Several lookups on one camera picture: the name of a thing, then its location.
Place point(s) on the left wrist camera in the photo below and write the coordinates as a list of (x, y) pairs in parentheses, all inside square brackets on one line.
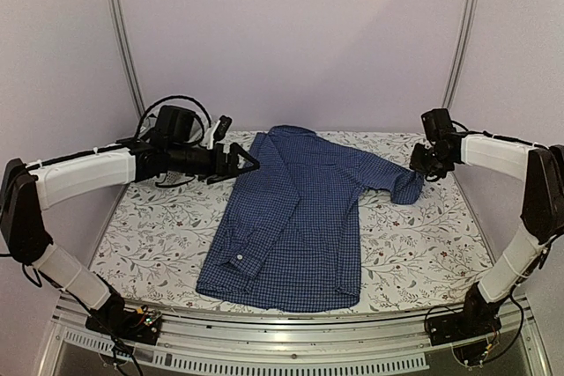
[(221, 127)]

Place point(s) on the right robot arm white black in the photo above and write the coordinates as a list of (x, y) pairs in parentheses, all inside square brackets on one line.
[(531, 208)]

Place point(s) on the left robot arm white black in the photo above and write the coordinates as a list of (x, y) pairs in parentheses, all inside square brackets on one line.
[(180, 141)]

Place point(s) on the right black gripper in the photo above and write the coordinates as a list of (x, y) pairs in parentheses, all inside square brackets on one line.
[(416, 163)]

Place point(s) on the left aluminium corner post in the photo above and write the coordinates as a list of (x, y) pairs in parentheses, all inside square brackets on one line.
[(122, 40)]

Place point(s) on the blue plaid long sleeve shirt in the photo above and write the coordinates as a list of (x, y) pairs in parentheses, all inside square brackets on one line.
[(289, 238)]

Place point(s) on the white plastic basket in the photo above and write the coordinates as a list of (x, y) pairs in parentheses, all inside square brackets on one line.
[(173, 179)]

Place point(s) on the aluminium corner post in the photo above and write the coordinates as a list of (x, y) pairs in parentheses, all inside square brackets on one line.
[(122, 40), (462, 44)]

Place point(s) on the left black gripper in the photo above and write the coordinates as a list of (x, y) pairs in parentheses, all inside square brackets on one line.
[(229, 168)]

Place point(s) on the floral patterned table mat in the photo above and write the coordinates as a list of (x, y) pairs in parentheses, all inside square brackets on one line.
[(412, 257)]

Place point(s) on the right aluminium corner post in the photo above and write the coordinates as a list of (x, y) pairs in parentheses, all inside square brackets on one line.
[(462, 44)]

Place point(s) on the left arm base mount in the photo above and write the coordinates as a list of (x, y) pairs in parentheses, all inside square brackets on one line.
[(140, 325)]

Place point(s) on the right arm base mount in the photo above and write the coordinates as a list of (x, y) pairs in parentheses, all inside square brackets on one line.
[(445, 325)]

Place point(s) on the aluminium front rail frame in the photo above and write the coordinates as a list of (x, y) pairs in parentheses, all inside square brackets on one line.
[(214, 343)]

